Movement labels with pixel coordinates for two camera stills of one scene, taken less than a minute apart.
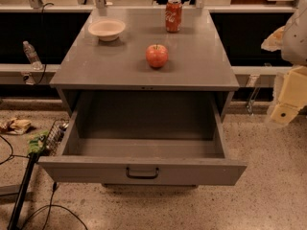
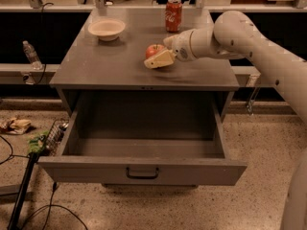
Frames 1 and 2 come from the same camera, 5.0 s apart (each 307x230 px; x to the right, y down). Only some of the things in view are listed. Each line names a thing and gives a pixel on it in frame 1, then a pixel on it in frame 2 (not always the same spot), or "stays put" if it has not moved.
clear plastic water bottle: (32, 56) stays put
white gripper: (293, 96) to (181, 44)
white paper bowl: (106, 30) stays put
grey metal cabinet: (197, 58) stays put
